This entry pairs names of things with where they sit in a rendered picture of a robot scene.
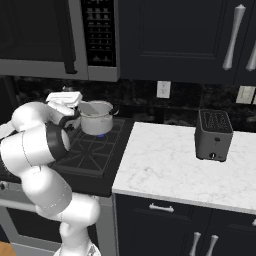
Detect silver oven door handle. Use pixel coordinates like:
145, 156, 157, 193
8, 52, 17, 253
0, 198, 38, 213

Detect silver cupboard handle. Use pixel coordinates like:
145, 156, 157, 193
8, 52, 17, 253
205, 234, 220, 256
221, 3, 247, 72
245, 42, 256, 73
188, 231, 202, 256

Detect black gas hob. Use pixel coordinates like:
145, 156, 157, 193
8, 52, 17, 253
0, 116, 136, 198

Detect dark grey toaster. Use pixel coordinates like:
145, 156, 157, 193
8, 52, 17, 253
194, 108, 234, 164

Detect dark wall cupboard door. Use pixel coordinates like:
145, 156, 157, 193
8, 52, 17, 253
117, 0, 247, 86
233, 0, 256, 87

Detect white wall socket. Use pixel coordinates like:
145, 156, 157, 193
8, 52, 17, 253
156, 80, 172, 100

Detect dark drawer front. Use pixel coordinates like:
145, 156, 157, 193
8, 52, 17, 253
114, 193, 195, 222
192, 205, 256, 234

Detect white cooking pot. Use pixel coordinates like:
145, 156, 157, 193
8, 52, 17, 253
77, 100, 121, 137

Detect steel microwave oven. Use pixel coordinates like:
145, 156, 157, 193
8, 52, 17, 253
0, 0, 121, 83

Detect dark base cupboard door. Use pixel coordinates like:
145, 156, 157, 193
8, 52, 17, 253
199, 209, 256, 256
114, 207, 210, 256

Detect white light switch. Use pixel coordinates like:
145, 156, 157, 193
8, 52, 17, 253
235, 85, 256, 105

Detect black microwave door handle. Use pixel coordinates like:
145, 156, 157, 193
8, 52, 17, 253
54, 0, 79, 75

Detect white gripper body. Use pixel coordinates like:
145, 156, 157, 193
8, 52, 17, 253
45, 91, 84, 109

